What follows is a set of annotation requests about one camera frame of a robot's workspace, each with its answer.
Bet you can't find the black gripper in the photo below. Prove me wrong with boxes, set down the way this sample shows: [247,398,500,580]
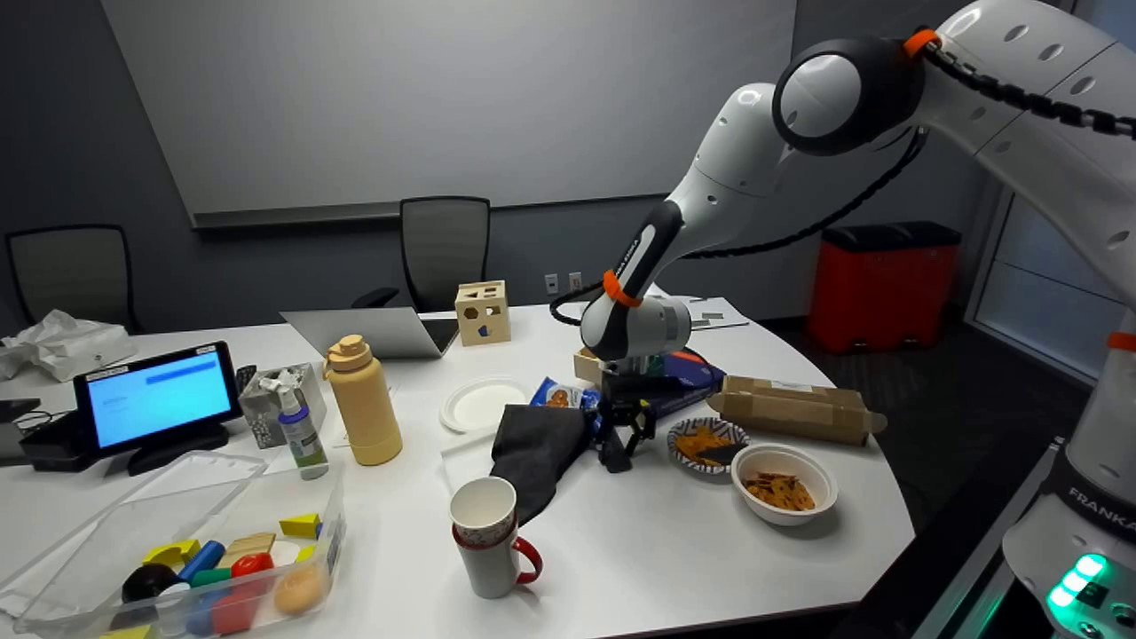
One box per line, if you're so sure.
[594,352,668,475]

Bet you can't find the patterned bowl with chips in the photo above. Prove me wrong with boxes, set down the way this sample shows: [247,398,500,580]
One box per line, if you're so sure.
[665,416,752,481]

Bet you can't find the white bowl with snacks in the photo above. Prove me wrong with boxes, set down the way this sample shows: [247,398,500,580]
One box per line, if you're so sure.
[729,440,845,529]

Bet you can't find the blue snack bag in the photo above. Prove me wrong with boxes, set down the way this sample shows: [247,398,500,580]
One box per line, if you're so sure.
[527,371,607,420]

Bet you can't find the black cloth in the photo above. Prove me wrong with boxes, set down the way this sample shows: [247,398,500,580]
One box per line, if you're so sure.
[487,401,605,529]

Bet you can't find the blue book box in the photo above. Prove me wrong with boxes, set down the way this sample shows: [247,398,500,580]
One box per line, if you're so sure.
[648,346,733,430]

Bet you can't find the white round plate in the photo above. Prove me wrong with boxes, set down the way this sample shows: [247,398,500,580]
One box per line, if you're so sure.
[436,375,532,440]

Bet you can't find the grey flat strips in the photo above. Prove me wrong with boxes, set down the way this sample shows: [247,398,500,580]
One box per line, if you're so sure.
[689,299,752,337]

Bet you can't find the brown cardboard box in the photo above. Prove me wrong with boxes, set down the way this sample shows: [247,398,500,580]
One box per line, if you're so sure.
[708,371,893,451]

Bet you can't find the wooden shape sorter cube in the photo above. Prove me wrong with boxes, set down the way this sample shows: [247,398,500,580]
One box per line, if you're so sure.
[452,275,515,346]

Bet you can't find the tan yellow bottle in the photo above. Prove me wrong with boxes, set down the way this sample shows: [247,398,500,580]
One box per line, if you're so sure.
[323,330,410,469]

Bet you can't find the grey mesh office chair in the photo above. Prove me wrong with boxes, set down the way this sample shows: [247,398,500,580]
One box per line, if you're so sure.
[4,223,142,332]
[353,193,499,316]

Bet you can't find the grey laptop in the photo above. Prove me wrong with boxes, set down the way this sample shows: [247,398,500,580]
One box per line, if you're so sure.
[281,301,462,362]

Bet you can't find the red waste bin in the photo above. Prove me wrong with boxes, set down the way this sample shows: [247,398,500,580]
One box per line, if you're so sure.
[807,221,967,357]

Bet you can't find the clear plastic bin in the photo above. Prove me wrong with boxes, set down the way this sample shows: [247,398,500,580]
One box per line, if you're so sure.
[0,469,347,639]

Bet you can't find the small white spray bottle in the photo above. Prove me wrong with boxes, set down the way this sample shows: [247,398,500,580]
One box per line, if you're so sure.
[273,380,333,481]

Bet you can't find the yellow triangular block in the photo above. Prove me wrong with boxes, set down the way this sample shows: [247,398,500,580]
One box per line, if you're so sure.
[277,509,327,544]

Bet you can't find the orange toy egg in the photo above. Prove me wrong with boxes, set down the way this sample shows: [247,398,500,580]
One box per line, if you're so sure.
[270,559,333,622]

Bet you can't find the grey carton box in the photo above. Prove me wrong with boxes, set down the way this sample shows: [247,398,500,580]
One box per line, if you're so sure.
[237,362,331,451]

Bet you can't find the tan wooden block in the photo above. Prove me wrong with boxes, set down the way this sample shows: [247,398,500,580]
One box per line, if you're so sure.
[219,529,281,569]

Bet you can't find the small red block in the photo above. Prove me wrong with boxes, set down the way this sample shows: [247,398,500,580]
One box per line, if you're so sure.
[229,549,281,582]

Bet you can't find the large red block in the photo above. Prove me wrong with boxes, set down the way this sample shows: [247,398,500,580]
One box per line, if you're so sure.
[211,584,268,639]

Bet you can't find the green block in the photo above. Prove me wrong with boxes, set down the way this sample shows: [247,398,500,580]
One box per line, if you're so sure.
[185,565,237,594]

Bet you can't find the blue cylinder block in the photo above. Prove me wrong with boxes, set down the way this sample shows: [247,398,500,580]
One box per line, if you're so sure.
[178,537,232,584]

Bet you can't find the glass door panel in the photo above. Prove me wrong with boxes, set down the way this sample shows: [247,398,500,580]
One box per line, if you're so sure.
[962,174,1136,385]

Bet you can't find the black tablet with lit screen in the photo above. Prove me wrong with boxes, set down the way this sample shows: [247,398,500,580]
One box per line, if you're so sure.
[73,340,247,459]

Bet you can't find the black block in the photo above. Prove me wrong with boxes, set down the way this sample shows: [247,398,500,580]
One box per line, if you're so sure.
[119,559,180,607]

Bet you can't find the clear plastic bin lid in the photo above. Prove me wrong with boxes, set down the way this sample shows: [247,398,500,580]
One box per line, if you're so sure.
[0,446,270,595]

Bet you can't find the black tablet stand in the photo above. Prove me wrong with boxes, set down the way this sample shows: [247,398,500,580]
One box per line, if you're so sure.
[0,364,261,480]

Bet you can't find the white crumpled plastic bag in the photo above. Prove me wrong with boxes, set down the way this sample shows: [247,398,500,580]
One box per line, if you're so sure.
[0,305,136,385]

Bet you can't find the white mug red handle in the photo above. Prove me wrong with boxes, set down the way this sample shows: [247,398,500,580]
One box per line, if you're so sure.
[449,472,548,602]

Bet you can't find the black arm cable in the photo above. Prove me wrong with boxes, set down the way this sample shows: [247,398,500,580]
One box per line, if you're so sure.
[548,122,934,330]

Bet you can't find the white wall whiteboard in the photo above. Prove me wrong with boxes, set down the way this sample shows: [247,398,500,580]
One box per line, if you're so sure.
[101,0,804,232]

